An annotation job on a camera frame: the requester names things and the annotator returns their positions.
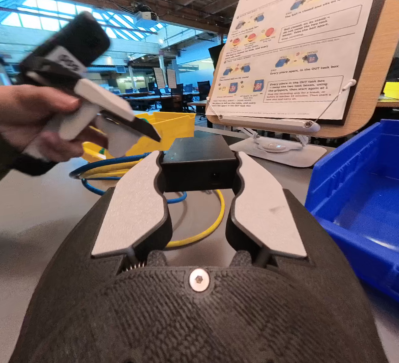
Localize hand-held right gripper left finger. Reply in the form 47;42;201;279
90;150;173;261

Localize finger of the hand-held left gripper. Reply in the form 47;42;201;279
94;116;145;158
74;78;162;143

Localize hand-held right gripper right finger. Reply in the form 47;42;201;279
226;151;309;267

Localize yellow ethernet cable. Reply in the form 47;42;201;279
79;159;225;248

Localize blue ethernet cable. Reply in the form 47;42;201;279
69;154;187;205

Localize yellow plastic bin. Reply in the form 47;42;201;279
82;111;196;163

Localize black network switch box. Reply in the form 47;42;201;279
160;134;238;193

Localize blue plastic bin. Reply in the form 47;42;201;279
305;119;399;301

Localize person's left hand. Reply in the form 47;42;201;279
0;84;110;162

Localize ceiling projector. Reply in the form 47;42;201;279
134;11;159;28

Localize background wooden desk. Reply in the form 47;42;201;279
186;100;208;117

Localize black office chair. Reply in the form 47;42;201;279
197;80;211;102

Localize black monitor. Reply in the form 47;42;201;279
208;44;225;71

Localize printed instruction sheet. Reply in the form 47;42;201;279
206;0;383;120

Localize instruction sheet on wooden stand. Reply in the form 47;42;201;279
205;0;399;168

